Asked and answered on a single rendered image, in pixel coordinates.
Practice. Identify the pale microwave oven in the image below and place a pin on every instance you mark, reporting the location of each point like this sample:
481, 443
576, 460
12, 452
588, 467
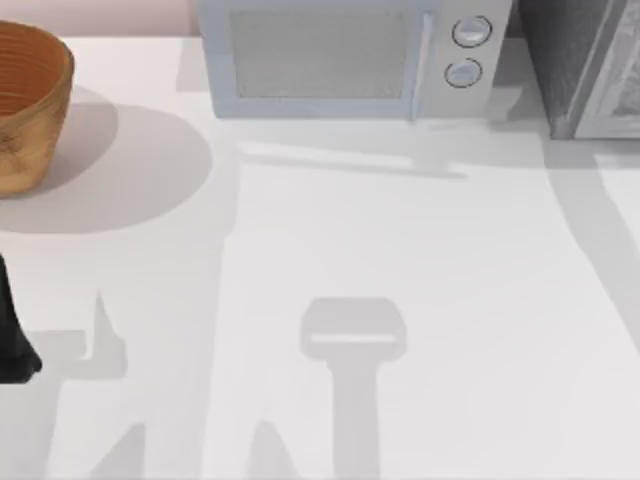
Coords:
465, 95

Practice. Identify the wooden bowl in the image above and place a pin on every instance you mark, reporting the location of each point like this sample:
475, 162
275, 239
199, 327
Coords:
30, 130

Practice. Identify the round microwave knob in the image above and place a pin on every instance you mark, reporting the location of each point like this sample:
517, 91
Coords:
471, 31
463, 73

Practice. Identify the pale microwave door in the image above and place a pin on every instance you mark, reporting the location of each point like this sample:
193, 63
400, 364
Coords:
320, 107

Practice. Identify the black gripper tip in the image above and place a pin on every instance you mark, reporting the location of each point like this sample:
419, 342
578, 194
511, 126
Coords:
15, 350

